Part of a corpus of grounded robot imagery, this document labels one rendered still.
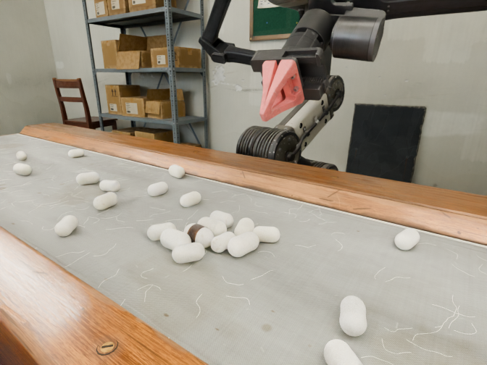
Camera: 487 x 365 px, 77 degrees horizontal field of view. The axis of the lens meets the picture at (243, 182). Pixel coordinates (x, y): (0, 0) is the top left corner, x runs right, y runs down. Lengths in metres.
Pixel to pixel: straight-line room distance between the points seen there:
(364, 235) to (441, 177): 2.02
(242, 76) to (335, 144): 0.99
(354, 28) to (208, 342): 0.42
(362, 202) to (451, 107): 1.91
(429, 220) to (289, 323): 0.25
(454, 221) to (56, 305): 0.41
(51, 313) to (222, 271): 0.14
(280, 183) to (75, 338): 0.35
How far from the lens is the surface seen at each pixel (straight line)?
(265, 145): 0.74
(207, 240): 0.33
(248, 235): 0.32
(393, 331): 0.27
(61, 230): 0.40
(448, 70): 2.32
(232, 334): 0.25
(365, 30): 0.49
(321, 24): 0.51
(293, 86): 0.45
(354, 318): 0.25
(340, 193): 0.46
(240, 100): 2.80
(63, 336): 0.24
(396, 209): 0.44
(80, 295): 0.26
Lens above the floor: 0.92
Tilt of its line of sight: 19 degrees down
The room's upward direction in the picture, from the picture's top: straight up
